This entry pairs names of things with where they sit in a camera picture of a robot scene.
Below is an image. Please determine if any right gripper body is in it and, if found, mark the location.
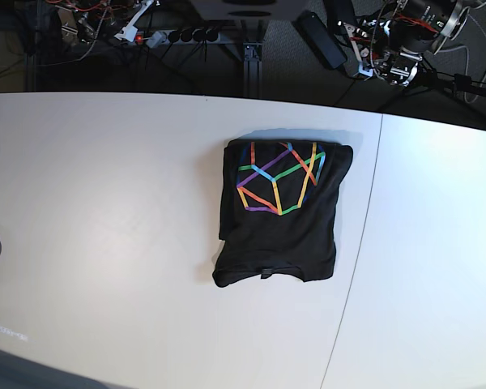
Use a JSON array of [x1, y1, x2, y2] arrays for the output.
[[113, 0, 156, 41]]

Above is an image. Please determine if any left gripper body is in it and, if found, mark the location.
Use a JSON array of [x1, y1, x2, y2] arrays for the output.
[[338, 19, 423, 86]]

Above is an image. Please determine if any dark grey T-shirt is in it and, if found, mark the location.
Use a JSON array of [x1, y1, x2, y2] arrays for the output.
[[212, 139, 353, 288]]

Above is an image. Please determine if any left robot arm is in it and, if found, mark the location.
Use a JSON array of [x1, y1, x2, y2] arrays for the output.
[[334, 0, 486, 87]]

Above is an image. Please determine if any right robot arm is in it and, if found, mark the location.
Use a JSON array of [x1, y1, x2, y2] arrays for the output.
[[46, 0, 160, 45]]

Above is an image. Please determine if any white power strip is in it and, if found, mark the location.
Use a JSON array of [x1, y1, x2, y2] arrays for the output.
[[134, 28, 222, 49]]

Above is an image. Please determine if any black tripod stand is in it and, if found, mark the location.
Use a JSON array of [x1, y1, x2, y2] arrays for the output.
[[376, 60, 486, 126]]

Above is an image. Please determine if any black power adapter brick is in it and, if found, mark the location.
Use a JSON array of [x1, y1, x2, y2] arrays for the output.
[[293, 11, 347, 70]]

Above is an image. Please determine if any white cable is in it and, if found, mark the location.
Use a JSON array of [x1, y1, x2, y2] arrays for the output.
[[449, 40, 486, 106]]

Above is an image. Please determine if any aluminium frame post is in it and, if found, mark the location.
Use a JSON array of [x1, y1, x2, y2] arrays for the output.
[[238, 19, 267, 99]]

